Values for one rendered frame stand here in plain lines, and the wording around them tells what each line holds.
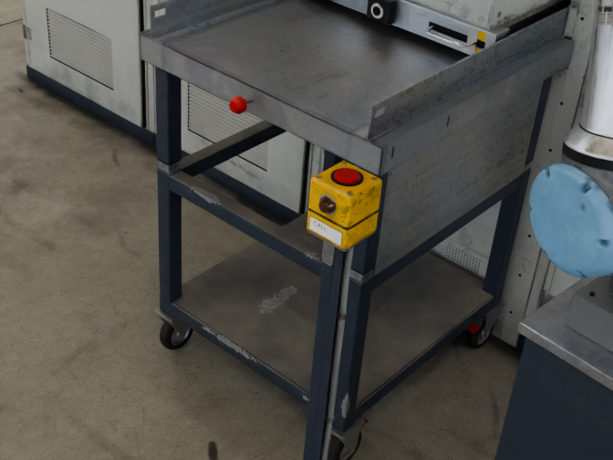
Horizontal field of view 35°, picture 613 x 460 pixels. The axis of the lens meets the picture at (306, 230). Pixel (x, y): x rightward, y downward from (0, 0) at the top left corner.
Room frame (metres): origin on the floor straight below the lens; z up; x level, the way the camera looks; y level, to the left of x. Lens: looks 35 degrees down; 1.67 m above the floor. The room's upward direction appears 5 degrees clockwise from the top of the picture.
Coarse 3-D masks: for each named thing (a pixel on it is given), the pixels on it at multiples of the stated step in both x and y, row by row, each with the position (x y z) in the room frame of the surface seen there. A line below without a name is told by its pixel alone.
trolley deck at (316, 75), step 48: (288, 0) 2.09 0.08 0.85; (144, 48) 1.83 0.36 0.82; (192, 48) 1.79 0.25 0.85; (240, 48) 1.81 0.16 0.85; (288, 48) 1.83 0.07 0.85; (336, 48) 1.85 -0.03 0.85; (384, 48) 1.87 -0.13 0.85; (432, 48) 1.89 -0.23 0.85; (288, 96) 1.62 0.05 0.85; (336, 96) 1.64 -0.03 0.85; (384, 96) 1.65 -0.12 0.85; (480, 96) 1.70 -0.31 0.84; (336, 144) 1.52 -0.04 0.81; (384, 144) 1.47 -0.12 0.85; (432, 144) 1.58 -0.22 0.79
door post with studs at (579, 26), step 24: (576, 0) 2.00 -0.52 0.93; (576, 24) 1.99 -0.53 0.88; (576, 48) 1.98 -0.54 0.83; (576, 72) 1.98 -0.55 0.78; (576, 96) 1.97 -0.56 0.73; (552, 144) 1.99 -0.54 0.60; (528, 240) 1.99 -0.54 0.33; (528, 264) 1.98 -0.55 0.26; (528, 288) 1.97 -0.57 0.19; (504, 336) 1.99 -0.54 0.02
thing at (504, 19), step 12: (504, 0) 1.85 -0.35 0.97; (516, 0) 1.89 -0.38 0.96; (528, 0) 1.93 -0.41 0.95; (540, 0) 1.98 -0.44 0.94; (552, 0) 2.02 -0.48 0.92; (492, 12) 1.82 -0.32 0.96; (504, 12) 1.86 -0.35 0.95; (516, 12) 1.90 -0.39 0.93; (528, 12) 1.94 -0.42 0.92; (492, 24) 1.83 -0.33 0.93; (504, 24) 1.87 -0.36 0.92
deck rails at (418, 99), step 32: (192, 0) 1.91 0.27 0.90; (224, 0) 1.98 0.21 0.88; (256, 0) 2.06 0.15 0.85; (160, 32) 1.84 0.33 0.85; (192, 32) 1.86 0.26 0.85; (544, 32) 1.94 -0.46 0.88; (480, 64) 1.74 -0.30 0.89; (512, 64) 1.84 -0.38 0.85; (416, 96) 1.58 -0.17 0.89; (448, 96) 1.67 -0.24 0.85; (384, 128) 1.51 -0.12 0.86
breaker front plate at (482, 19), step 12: (420, 0) 1.93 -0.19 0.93; (432, 0) 1.91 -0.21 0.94; (444, 0) 1.89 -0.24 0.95; (456, 0) 1.87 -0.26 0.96; (468, 0) 1.86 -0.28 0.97; (480, 0) 1.84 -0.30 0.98; (492, 0) 1.82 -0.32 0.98; (444, 12) 1.89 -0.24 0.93; (456, 12) 1.87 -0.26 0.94; (468, 12) 1.85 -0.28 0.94; (480, 12) 1.84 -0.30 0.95; (480, 24) 1.84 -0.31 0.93
